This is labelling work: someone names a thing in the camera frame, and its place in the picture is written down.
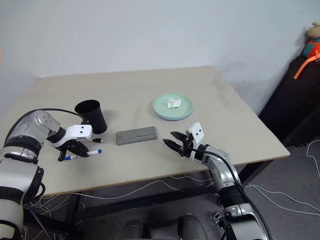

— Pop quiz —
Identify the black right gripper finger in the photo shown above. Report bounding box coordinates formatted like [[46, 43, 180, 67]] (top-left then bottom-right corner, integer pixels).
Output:
[[169, 131, 188, 142], [162, 139, 182, 154]]

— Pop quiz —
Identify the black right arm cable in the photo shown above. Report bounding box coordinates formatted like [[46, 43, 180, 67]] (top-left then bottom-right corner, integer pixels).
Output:
[[189, 148, 273, 240]]

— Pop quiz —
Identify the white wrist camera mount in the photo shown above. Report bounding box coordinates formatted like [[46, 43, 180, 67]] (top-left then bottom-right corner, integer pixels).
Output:
[[53, 124, 94, 148], [187, 122, 206, 161]]

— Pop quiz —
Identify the orange strap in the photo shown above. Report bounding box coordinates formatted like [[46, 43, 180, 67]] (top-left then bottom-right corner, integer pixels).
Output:
[[293, 52, 320, 80]]

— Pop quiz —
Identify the white marker blue cap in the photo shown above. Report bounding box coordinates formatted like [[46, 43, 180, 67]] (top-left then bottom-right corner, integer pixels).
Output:
[[63, 148, 103, 161]]

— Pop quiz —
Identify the white tissue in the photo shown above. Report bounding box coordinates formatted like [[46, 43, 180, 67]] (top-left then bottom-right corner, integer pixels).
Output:
[[166, 97, 183, 110]]

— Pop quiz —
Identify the white floor cable bundle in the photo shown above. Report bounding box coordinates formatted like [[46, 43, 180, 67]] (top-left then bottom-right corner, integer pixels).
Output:
[[21, 194, 72, 240]]

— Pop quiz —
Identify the green plate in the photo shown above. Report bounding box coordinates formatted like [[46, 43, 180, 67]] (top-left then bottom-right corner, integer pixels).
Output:
[[152, 92, 195, 120]]

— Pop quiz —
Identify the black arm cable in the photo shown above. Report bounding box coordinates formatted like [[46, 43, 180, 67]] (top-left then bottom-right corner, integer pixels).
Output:
[[189, 148, 273, 240], [32, 107, 87, 125]]

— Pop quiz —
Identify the thin white floor cable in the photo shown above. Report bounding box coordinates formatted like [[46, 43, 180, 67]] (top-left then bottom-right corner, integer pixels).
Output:
[[246, 184, 320, 216], [305, 138, 320, 171], [42, 174, 218, 201]]

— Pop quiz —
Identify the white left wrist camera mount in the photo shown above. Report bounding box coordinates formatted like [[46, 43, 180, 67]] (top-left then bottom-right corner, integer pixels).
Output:
[[53, 124, 94, 148]]

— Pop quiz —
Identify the grey glasses case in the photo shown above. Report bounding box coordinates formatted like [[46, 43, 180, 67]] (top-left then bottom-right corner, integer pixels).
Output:
[[115, 125, 158, 146]]

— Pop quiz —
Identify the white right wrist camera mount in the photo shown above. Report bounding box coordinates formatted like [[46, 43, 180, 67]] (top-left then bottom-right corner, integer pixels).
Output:
[[187, 122, 206, 161]]

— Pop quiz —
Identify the black plastic cup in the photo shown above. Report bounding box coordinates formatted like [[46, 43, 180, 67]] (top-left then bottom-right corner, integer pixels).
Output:
[[74, 99, 108, 135]]

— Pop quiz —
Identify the black table frame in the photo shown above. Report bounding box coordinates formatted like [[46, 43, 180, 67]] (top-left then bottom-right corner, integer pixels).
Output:
[[67, 159, 276, 236]]

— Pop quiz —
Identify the small black floor device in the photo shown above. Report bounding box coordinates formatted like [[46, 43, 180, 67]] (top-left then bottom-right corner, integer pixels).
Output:
[[212, 211, 233, 240]]

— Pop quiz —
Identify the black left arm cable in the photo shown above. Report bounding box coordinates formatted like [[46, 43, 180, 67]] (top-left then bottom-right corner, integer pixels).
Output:
[[32, 107, 87, 125]]

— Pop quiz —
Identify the blue plate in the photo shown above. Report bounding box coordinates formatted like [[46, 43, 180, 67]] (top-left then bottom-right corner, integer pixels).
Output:
[[153, 109, 194, 123]]

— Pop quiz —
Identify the black suitcase with toy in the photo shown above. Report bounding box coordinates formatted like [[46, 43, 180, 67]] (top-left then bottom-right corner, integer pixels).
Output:
[[258, 54, 320, 147]]

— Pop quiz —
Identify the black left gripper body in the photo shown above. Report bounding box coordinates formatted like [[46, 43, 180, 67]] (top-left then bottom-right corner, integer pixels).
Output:
[[55, 142, 79, 162]]

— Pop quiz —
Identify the plush toy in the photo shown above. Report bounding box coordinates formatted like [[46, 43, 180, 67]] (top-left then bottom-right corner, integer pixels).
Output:
[[302, 21, 320, 58]]

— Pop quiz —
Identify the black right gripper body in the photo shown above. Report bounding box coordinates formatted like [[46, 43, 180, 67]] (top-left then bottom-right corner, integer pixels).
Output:
[[178, 133, 195, 158]]

